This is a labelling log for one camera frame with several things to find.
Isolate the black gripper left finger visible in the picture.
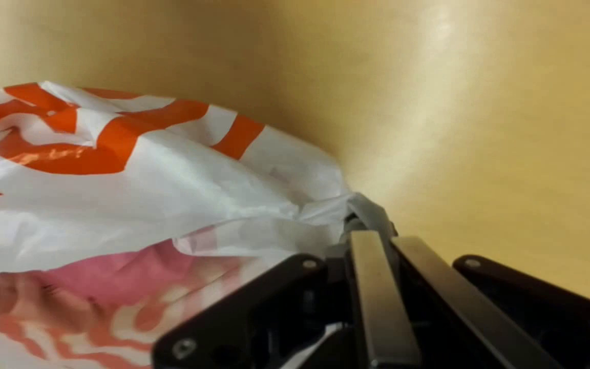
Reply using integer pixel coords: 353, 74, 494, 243
346, 194, 422, 369

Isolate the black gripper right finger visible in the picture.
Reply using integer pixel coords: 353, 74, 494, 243
394, 235, 561, 369

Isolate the white orange plastic bag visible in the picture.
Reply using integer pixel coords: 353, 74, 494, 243
0, 80, 358, 369

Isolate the pink orange printed shirt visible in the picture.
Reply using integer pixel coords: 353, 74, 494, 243
34, 240, 198, 309

